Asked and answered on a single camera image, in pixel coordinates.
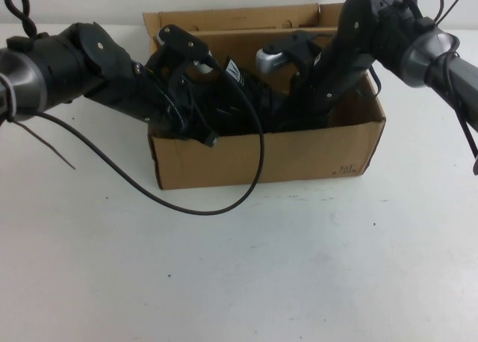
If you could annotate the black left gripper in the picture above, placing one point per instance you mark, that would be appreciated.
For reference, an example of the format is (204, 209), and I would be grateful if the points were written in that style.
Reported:
(149, 95)

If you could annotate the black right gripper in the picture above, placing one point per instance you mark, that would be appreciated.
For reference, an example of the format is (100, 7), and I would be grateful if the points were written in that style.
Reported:
(336, 77)

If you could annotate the black mesh sneaker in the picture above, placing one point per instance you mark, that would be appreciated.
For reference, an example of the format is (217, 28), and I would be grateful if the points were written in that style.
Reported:
(272, 99)

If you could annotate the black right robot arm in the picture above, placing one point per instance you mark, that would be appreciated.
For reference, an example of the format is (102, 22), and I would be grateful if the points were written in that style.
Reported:
(429, 58)

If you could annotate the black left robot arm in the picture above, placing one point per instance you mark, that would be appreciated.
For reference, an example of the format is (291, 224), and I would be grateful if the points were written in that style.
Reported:
(67, 65)

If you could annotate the brown cardboard shoe box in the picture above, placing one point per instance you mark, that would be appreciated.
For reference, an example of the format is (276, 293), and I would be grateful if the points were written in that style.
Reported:
(298, 159)

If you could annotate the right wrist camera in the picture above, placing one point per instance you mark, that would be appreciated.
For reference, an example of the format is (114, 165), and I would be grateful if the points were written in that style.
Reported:
(269, 60)

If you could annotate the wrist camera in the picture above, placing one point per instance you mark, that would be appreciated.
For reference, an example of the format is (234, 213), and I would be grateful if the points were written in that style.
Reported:
(183, 43)
(269, 60)

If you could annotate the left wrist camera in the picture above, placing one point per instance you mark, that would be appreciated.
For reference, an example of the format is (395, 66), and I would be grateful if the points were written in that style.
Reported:
(183, 43)

